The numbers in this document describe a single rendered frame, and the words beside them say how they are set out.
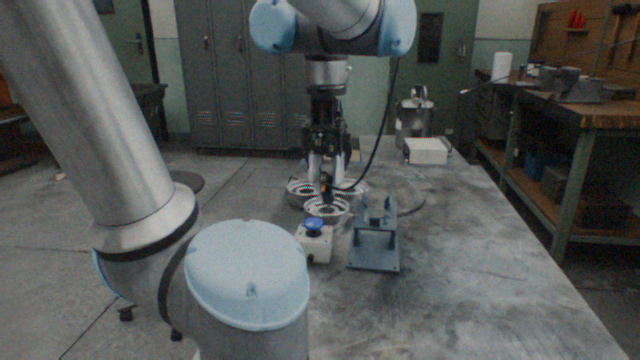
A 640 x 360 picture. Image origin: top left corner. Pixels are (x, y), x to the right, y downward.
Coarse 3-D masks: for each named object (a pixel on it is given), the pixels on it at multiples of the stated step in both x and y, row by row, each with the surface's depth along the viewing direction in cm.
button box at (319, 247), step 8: (304, 232) 77; (320, 232) 77; (328, 232) 77; (304, 240) 74; (312, 240) 74; (320, 240) 74; (328, 240) 74; (304, 248) 74; (312, 248) 74; (320, 248) 74; (328, 248) 74; (312, 256) 74; (320, 256) 75; (328, 256) 74
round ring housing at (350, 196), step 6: (342, 180) 106; (348, 180) 106; (354, 180) 105; (348, 186) 104; (360, 186) 104; (366, 186) 102; (342, 192) 100; (348, 192) 104; (354, 192) 100; (360, 192) 97; (366, 192) 99; (342, 198) 97; (348, 198) 97; (354, 198) 97; (360, 198) 97; (354, 204) 98
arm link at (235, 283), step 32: (224, 224) 41; (256, 224) 42; (192, 256) 36; (224, 256) 36; (256, 256) 37; (288, 256) 37; (160, 288) 39; (192, 288) 35; (224, 288) 33; (256, 288) 34; (288, 288) 35; (192, 320) 36; (224, 320) 34; (256, 320) 34; (288, 320) 36; (224, 352) 35; (256, 352) 35; (288, 352) 37
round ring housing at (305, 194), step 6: (300, 180) 105; (306, 180) 105; (288, 186) 101; (294, 186) 104; (288, 192) 98; (300, 192) 101; (306, 192) 103; (312, 192) 103; (288, 198) 99; (294, 198) 97; (300, 198) 96; (306, 198) 96; (312, 198) 96; (294, 204) 99; (300, 204) 98
